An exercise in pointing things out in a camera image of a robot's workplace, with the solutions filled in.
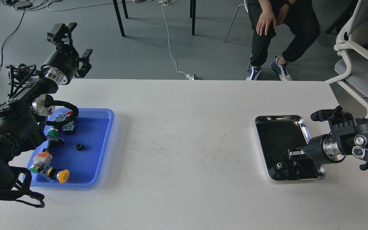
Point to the blue plastic tray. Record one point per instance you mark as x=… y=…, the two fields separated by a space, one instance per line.
x=93 y=127

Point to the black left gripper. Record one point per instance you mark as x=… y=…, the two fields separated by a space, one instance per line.
x=64 y=61

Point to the yellow mushroom push button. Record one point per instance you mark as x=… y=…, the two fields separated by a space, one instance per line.
x=56 y=174

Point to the green button orange block switch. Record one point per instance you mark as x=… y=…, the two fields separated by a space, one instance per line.
x=41 y=161

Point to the red push button switch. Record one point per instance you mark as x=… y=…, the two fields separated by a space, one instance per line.
x=69 y=128

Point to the small black gear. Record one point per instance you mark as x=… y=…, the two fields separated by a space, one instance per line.
x=79 y=146

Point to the silver metal tray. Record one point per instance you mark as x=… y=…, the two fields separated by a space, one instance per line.
x=279 y=133

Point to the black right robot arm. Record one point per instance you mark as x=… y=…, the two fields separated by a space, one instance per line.
x=348 y=136

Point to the metal chair leg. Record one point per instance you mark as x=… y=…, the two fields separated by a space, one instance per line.
x=233 y=19

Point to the green push button switch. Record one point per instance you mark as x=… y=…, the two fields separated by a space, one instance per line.
x=53 y=140

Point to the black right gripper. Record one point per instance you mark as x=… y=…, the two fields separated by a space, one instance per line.
x=322 y=149

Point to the white office chair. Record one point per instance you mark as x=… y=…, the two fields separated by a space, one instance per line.
x=352 y=46

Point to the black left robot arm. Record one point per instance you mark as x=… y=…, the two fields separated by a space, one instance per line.
x=30 y=107

